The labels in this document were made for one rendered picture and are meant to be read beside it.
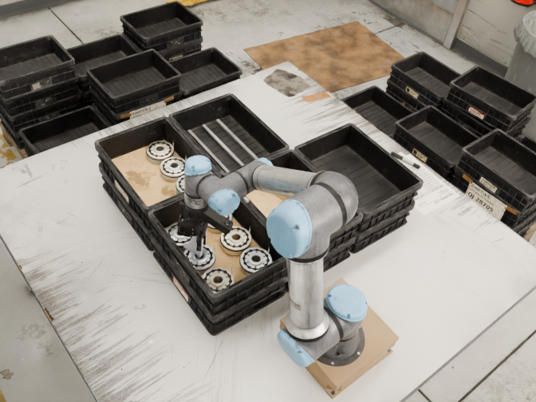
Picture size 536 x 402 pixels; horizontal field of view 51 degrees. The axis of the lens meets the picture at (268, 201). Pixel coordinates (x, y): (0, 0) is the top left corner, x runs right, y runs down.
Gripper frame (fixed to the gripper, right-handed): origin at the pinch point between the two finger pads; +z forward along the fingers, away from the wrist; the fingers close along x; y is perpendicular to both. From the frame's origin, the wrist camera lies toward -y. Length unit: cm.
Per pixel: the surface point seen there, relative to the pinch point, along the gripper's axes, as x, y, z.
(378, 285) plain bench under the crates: -11, -60, 14
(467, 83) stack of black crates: -181, -115, 15
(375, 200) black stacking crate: -38, -56, -2
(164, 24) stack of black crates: -198, 70, 15
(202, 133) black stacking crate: -60, 14, -4
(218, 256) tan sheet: -0.7, -5.3, 2.2
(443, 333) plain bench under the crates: 4, -82, 16
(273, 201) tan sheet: -29.0, -19.1, -0.9
